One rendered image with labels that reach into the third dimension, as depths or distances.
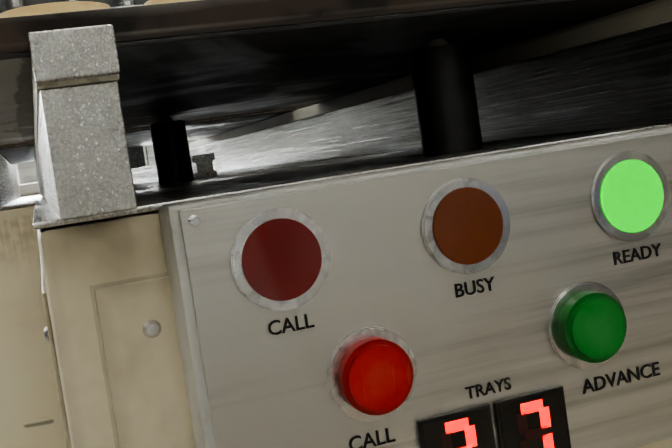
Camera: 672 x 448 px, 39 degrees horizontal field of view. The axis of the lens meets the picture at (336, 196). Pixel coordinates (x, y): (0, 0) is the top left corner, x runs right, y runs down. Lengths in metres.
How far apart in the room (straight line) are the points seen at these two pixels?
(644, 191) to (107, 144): 0.23
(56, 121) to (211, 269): 0.08
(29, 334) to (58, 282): 0.70
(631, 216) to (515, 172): 0.06
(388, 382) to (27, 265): 0.75
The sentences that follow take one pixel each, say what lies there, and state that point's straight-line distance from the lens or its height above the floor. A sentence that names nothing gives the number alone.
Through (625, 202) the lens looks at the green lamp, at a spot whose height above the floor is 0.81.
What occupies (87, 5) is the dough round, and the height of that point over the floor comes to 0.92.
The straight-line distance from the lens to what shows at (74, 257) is 0.39.
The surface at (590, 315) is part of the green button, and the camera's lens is 0.41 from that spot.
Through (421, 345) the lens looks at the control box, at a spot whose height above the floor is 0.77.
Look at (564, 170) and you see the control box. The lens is 0.42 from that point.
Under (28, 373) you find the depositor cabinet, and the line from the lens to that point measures 1.10.
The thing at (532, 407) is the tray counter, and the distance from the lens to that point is 0.42.
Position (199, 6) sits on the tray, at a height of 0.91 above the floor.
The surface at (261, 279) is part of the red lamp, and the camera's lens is 0.36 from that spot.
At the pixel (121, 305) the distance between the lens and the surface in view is 0.39.
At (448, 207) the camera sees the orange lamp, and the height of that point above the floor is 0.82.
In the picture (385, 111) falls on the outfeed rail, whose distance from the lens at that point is 0.82.
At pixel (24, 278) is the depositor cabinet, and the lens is 1.08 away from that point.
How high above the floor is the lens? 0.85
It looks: 3 degrees down
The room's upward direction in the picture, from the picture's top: 8 degrees counter-clockwise
